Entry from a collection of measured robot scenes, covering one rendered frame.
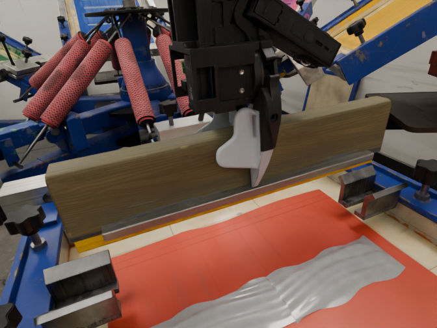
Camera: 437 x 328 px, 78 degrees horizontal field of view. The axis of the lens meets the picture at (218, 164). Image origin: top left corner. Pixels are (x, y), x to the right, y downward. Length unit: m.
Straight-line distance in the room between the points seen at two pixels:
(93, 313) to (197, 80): 0.26
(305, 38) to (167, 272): 0.34
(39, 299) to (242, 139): 0.29
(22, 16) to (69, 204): 4.21
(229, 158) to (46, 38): 4.21
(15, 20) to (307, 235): 4.28
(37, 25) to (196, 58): 4.22
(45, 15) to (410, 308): 4.37
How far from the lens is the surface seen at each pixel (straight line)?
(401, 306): 0.43
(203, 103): 0.24
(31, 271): 0.44
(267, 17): 0.27
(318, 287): 0.40
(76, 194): 0.27
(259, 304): 0.38
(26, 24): 4.44
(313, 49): 0.30
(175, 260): 0.43
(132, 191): 0.27
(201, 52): 0.23
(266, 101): 0.25
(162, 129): 0.57
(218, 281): 0.40
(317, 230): 0.48
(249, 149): 0.28
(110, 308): 0.36
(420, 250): 0.51
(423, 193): 0.53
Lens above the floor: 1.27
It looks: 28 degrees down
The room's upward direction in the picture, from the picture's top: 4 degrees counter-clockwise
